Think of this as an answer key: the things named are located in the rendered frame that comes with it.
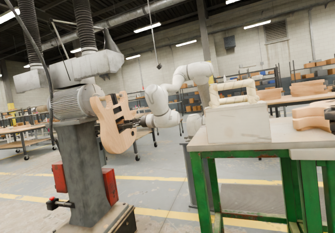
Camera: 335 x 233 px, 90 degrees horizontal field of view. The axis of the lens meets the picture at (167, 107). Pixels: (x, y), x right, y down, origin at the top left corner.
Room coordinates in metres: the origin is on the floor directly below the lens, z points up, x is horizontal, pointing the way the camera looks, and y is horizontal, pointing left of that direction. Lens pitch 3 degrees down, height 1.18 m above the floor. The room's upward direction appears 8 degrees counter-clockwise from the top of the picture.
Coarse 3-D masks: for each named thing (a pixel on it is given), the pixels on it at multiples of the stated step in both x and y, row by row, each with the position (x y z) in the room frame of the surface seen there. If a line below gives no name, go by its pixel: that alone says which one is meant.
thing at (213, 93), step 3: (210, 90) 0.80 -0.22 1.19; (213, 90) 0.80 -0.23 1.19; (210, 93) 0.80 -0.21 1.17; (213, 93) 0.80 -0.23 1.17; (210, 96) 0.81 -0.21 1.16; (213, 96) 0.80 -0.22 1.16; (216, 96) 0.80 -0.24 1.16; (210, 99) 0.81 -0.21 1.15; (213, 99) 0.80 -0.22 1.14; (216, 99) 0.80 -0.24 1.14; (213, 102) 0.80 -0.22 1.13; (216, 102) 0.80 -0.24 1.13; (213, 105) 0.80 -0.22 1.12; (216, 105) 0.80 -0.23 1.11
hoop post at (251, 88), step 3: (249, 84) 0.74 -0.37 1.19; (252, 84) 0.73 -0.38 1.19; (249, 87) 0.74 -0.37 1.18; (252, 87) 0.73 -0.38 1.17; (249, 90) 0.74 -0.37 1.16; (252, 90) 0.73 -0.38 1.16; (255, 90) 0.74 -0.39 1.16; (249, 93) 0.74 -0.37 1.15; (252, 93) 0.73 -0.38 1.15; (255, 93) 0.73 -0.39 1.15; (249, 96) 0.74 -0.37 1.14; (252, 96) 0.73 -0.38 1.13; (249, 99) 0.75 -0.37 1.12; (252, 99) 0.74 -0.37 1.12; (249, 102) 0.75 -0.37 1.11; (252, 102) 0.74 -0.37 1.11; (255, 102) 0.73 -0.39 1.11
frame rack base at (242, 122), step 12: (216, 108) 0.79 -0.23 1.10; (228, 108) 0.77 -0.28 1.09; (240, 108) 0.75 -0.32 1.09; (252, 108) 0.73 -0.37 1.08; (264, 108) 0.71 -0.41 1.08; (216, 120) 0.79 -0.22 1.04; (228, 120) 0.77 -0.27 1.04; (240, 120) 0.75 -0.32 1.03; (252, 120) 0.73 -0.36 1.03; (264, 120) 0.71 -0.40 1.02; (216, 132) 0.79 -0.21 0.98; (228, 132) 0.77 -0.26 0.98; (240, 132) 0.75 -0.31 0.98; (252, 132) 0.73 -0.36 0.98; (264, 132) 0.71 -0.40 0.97
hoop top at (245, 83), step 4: (244, 80) 0.75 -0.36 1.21; (248, 80) 0.74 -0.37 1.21; (252, 80) 0.74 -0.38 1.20; (220, 84) 0.79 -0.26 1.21; (224, 84) 0.78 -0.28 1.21; (228, 84) 0.77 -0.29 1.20; (232, 84) 0.76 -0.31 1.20; (236, 84) 0.76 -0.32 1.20; (240, 84) 0.75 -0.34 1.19; (244, 84) 0.74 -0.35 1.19; (248, 84) 0.74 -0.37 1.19; (212, 88) 0.80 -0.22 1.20; (216, 88) 0.79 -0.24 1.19; (220, 88) 0.78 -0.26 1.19; (224, 88) 0.78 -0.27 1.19; (228, 88) 0.77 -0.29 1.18; (232, 88) 0.77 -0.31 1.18
